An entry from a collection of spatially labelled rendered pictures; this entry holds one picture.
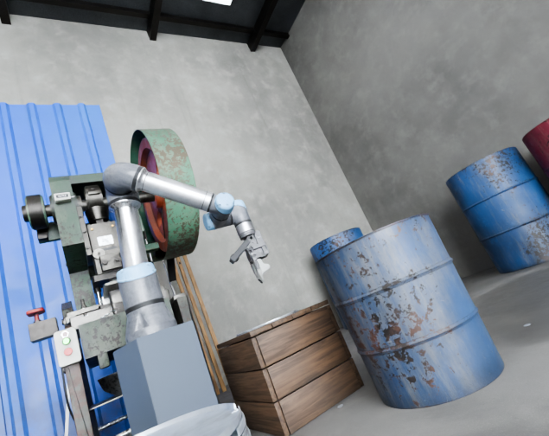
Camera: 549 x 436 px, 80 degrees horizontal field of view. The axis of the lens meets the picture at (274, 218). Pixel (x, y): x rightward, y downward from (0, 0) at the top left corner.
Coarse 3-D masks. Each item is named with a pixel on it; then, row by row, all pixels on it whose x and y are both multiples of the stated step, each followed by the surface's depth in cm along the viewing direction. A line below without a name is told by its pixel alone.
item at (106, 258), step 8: (96, 224) 175; (104, 224) 177; (112, 224) 179; (88, 232) 172; (96, 232) 174; (104, 232) 175; (112, 232) 177; (96, 240) 172; (104, 240) 173; (112, 240) 175; (96, 248) 170; (104, 248) 172; (112, 248) 174; (96, 256) 168; (104, 256) 167; (112, 256) 169; (120, 256) 171; (96, 264) 167; (104, 264) 165; (112, 264) 168; (120, 264) 169; (96, 272) 167; (104, 272) 167
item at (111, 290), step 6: (114, 282) 147; (108, 288) 151; (114, 288) 155; (108, 294) 158; (114, 294) 156; (120, 294) 157; (114, 300) 155; (120, 300) 156; (114, 306) 154; (120, 306) 155; (114, 312) 153
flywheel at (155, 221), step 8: (144, 144) 201; (144, 152) 210; (152, 152) 189; (144, 160) 217; (152, 160) 205; (152, 168) 209; (160, 200) 201; (144, 208) 234; (152, 208) 229; (160, 208) 211; (152, 216) 230; (160, 216) 222; (152, 224) 227; (160, 224) 219; (152, 232) 226; (160, 232) 222; (160, 240) 213; (160, 248) 216
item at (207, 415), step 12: (204, 408) 45; (216, 408) 44; (228, 408) 41; (180, 420) 46; (192, 420) 43; (204, 420) 40; (228, 420) 35; (144, 432) 46; (156, 432) 45; (168, 432) 42; (180, 432) 40; (192, 432) 37; (204, 432) 35; (216, 432) 33; (228, 432) 30
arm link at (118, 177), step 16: (112, 176) 115; (128, 176) 114; (144, 176) 116; (160, 176) 119; (160, 192) 118; (176, 192) 118; (192, 192) 120; (208, 192) 123; (224, 192) 122; (208, 208) 122; (224, 208) 120
